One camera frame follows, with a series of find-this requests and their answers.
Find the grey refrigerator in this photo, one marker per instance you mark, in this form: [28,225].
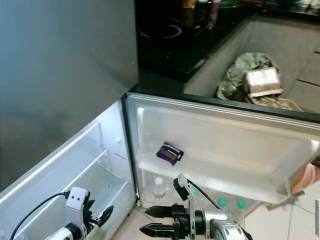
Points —
[65,75]

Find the green capped bottle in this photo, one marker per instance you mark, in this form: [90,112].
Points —
[222,202]
[241,204]
[195,191]

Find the blue snack packet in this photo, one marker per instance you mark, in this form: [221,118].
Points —
[169,154]

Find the white labelled cardboard box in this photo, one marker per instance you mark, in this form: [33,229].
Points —
[262,80]

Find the black kitchen counter cooktop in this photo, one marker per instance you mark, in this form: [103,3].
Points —
[170,55]

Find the large open cardboard box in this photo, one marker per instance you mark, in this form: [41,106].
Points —
[285,104]

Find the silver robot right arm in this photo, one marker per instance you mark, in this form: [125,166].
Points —
[227,232]

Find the grey green plastic bag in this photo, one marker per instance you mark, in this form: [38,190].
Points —
[235,72]

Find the grey kitchen cabinets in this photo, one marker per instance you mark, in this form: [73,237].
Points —
[280,40]

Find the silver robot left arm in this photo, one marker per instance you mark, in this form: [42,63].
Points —
[67,234]

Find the fridge door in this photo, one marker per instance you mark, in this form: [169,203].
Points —
[230,145]

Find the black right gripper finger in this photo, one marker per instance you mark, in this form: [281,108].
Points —
[160,230]
[162,210]

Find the person's bare hand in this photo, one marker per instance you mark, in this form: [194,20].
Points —
[304,180]

